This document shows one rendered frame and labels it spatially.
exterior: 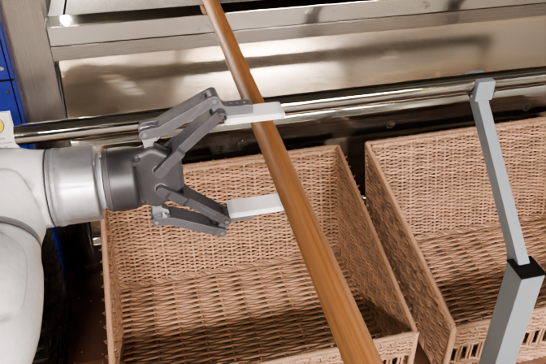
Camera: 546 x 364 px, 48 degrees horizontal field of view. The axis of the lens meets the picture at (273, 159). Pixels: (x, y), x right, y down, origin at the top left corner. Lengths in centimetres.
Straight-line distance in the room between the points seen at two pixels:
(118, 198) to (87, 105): 62
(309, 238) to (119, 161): 24
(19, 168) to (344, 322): 38
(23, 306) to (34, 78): 73
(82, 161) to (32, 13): 57
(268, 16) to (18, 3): 47
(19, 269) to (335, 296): 29
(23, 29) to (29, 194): 60
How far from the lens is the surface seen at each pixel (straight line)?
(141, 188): 73
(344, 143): 149
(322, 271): 58
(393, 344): 117
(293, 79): 134
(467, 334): 123
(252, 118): 69
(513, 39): 155
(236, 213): 77
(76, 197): 70
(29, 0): 123
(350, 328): 53
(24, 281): 62
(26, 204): 69
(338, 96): 94
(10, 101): 128
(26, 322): 61
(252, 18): 126
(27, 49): 126
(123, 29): 124
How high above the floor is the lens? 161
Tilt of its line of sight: 34 degrees down
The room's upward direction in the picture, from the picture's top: straight up
